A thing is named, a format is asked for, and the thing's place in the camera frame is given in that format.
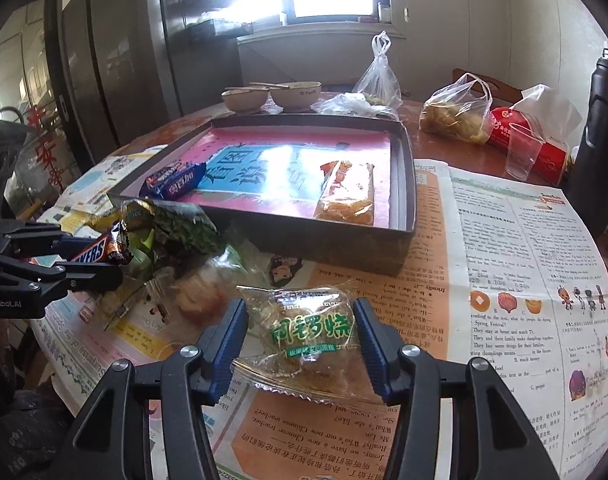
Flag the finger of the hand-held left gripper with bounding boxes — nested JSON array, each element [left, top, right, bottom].
[[0, 255, 126, 295], [0, 221, 85, 261]]

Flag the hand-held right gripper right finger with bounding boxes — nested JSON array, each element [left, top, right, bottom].
[[353, 297, 559, 480]]

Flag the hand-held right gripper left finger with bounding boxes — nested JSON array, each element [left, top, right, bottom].
[[49, 299, 249, 480]]

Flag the brown chocolate bar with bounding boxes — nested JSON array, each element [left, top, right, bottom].
[[66, 220, 135, 266]]

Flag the clear round snack packet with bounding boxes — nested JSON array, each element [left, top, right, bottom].
[[149, 255, 245, 331]]

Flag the clear pastry packet green print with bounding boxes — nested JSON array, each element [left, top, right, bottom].
[[231, 284, 385, 406]]

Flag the gold snack packet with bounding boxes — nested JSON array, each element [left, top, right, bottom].
[[84, 199, 159, 241]]

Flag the dark green pea packet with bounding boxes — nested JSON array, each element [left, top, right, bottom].
[[151, 205, 227, 261]]

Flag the blue cookie packet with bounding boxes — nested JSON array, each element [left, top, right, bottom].
[[139, 160, 207, 200]]

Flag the clear orange snack packet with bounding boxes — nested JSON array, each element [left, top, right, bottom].
[[314, 160, 375, 226]]

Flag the grey cardboard tray box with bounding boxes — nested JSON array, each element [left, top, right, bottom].
[[106, 114, 417, 277]]

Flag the red paper decoration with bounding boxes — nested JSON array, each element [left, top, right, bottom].
[[26, 105, 67, 188]]

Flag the light green wrapper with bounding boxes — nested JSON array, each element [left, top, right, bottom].
[[129, 240, 175, 281]]

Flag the colourful newspaper sheet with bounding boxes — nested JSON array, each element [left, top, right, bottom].
[[36, 145, 169, 238]]

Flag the glass door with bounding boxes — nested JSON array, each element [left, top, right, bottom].
[[0, 0, 80, 196]]

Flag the dark tall cabinet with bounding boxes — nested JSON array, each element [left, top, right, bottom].
[[59, 0, 122, 161]]

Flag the large newspaper orange panels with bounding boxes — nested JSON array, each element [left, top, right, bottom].
[[31, 157, 608, 480]]

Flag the person's dark clothing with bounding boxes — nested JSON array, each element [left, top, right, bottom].
[[0, 310, 90, 480]]

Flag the grey refrigerator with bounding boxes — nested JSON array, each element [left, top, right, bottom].
[[86, 0, 245, 147]]

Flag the small beige bowl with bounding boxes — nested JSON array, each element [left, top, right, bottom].
[[221, 89, 271, 113]]

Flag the clear plastic cup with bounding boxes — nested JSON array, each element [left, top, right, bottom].
[[504, 122, 545, 182]]

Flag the plastic bag of fried food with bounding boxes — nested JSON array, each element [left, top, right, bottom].
[[420, 73, 493, 145]]

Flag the crumpled clear plastic bag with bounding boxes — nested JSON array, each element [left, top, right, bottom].
[[311, 92, 402, 121]]

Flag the large beige bowl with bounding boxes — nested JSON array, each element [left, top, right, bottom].
[[270, 81, 323, 111]]

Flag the red tissue pack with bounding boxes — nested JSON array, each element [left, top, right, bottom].
[[486, 84, 583, 186]]

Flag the tall clear plastic bag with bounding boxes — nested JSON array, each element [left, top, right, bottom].
[[351, 31, 403, 111]]

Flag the black water bottle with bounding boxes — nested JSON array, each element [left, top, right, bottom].
[[566, 47, 608, 241]]

